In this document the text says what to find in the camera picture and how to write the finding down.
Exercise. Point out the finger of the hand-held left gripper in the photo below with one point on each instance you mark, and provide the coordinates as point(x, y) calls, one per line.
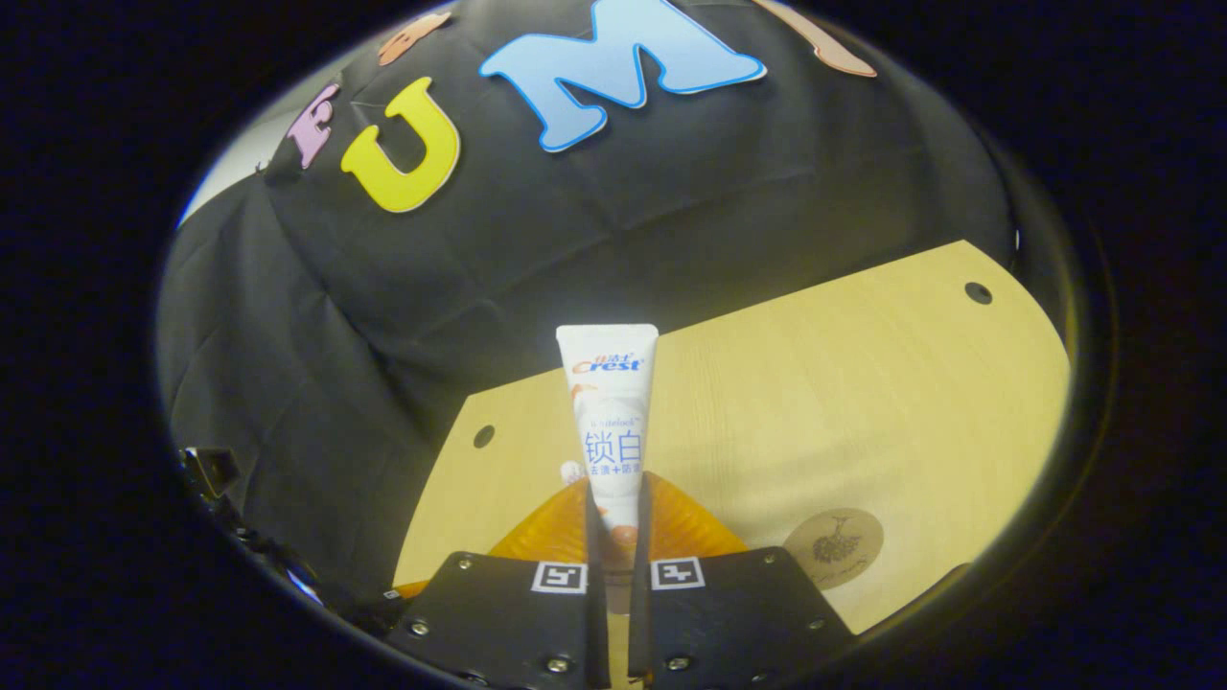
point(407, 587)

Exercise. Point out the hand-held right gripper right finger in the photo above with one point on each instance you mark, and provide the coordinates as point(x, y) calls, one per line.
point(640, 594)

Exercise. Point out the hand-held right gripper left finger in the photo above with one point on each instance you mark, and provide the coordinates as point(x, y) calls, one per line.
point(596, 594)

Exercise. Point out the round wooden coaster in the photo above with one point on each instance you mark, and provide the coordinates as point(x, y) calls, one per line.
point(834, 548)

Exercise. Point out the light wooden desktop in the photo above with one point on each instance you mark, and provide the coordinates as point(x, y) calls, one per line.
point(815, 383)

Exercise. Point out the black backdrop cloth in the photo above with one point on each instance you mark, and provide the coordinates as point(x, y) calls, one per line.
point(479, 268)

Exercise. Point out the white toothpaste tube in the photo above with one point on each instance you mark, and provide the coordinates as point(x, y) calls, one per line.
point(609, 422)

